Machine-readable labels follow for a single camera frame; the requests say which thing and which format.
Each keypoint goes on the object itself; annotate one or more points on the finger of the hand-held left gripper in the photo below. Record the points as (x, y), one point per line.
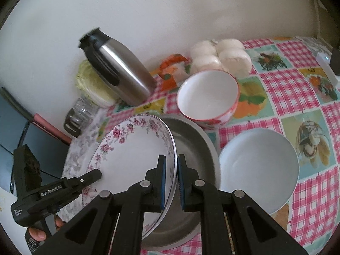
(89, 178)

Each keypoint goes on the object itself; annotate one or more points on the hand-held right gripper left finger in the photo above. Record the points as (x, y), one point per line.
(162, 183)

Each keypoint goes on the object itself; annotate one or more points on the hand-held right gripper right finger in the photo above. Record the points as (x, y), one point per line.
(181, 183)

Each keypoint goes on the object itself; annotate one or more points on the round steel basin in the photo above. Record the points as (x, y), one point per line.
(191, 143)

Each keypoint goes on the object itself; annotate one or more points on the pink floral plate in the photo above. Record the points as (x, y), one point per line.
(132, 151)

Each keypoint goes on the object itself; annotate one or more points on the plain white plate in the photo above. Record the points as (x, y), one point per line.
(257, 164)

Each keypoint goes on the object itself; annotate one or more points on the strawberry print bowl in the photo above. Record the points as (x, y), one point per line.
(207, 93)

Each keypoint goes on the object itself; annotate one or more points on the person's left hand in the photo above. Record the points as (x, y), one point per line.
(38, 234)

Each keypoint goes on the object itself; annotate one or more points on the pink stick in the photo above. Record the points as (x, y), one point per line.
(50, 127)

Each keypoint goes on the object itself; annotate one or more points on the glass jar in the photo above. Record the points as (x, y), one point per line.
(78, 114)

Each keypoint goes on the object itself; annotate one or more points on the dark blue furniture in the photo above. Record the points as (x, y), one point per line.
(16, 132)

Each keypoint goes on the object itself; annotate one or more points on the napa cabbage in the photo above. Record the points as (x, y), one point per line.
(87, 85)

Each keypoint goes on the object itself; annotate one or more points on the orange snack packet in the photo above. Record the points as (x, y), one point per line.
(170, 79)

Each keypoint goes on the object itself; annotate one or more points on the stainless steel thermos jug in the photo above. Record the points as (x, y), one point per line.
(124, 71)

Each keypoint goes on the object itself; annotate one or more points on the pink checked tablecloth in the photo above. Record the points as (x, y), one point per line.
(292, 111)

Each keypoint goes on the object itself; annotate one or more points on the bag of steamed buns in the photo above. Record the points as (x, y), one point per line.
(233, 58)

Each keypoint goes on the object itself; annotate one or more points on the white power strip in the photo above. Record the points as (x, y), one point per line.
(325, 66)

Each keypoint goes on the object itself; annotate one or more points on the black charger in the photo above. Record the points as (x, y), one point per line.
(335, 63)

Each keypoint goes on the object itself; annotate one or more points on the white wall conduit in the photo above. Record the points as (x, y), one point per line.
(318, 18)

